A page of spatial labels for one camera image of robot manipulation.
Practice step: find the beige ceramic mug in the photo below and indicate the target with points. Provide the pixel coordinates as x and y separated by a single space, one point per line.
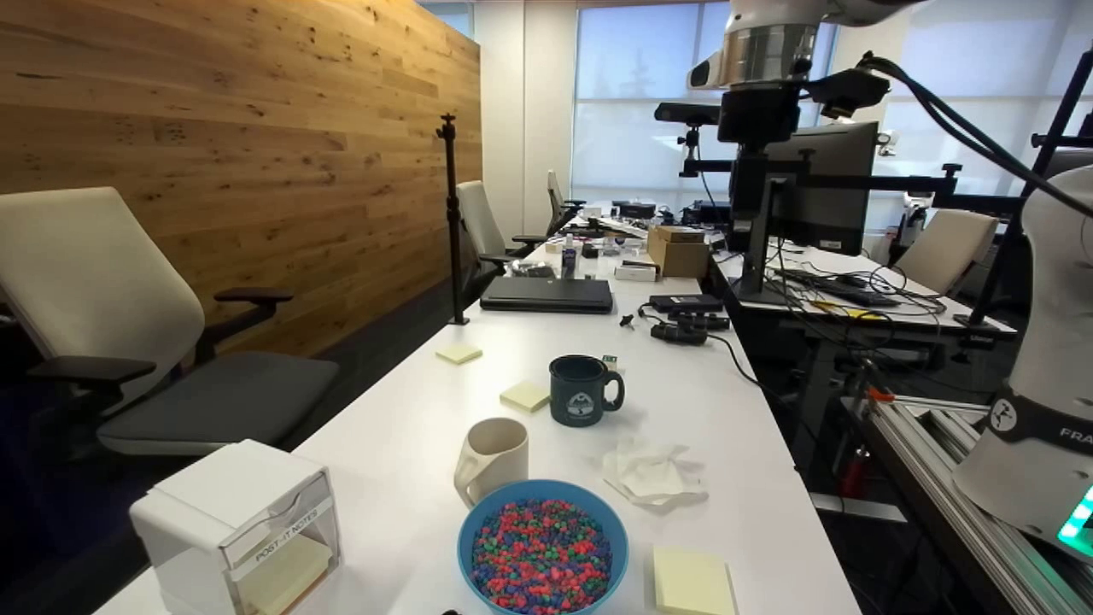
501 462

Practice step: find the white paper towel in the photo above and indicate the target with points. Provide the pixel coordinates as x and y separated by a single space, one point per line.
653 480

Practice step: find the black tripod pole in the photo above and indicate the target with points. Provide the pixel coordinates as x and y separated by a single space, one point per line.
451 227

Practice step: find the dark teal mug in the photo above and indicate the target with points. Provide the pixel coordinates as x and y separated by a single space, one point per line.
576 395

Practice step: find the colourful beads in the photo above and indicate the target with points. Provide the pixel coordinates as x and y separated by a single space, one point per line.
539 559

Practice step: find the blue bowl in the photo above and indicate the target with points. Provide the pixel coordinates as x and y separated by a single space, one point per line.
545 489

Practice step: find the black horizontal mounting bar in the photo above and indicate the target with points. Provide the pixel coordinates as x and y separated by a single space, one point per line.
917 184

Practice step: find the black power adapter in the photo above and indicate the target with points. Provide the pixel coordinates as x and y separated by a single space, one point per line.
679 333

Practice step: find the small grey can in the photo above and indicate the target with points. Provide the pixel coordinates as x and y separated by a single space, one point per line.
567 260

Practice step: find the black power strip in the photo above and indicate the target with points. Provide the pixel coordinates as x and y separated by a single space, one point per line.
686 306

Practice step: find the black computer monitor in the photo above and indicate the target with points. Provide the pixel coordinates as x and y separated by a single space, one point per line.
823 190

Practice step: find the black stereo camera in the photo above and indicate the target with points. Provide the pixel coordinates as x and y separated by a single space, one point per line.
684 114

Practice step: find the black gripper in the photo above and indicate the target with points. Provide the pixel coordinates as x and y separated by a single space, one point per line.
760 114

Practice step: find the white dispenser box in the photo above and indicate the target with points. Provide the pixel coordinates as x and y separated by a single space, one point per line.
217 489

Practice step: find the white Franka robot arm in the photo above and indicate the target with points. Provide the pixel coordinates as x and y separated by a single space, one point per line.
1045 343

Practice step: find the brown cardboard box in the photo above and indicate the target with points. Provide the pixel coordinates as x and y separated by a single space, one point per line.
676 253

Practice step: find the black closed laptop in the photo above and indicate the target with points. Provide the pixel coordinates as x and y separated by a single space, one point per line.
547 294

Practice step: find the aluminium rail frame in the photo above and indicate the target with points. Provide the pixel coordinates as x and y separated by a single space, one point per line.
942 455

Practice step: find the white office chair grey seat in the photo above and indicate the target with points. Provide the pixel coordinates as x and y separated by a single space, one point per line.
91 285

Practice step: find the beige office chair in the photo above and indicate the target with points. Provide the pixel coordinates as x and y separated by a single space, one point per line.
942 249

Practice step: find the yellow sticky note pad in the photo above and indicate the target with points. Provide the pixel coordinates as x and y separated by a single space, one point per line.
524 397
460 352
692 583

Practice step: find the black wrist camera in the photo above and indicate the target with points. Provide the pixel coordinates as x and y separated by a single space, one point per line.
847 90

